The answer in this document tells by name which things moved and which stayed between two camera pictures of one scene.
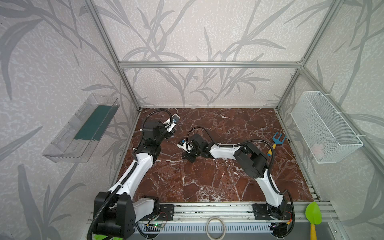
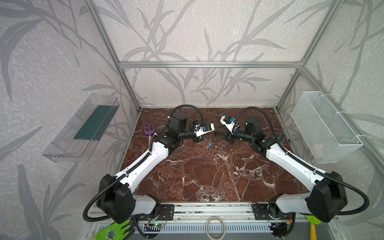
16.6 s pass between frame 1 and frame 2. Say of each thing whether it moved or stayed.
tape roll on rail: stayed
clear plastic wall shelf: stayed
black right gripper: moved
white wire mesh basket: stayed
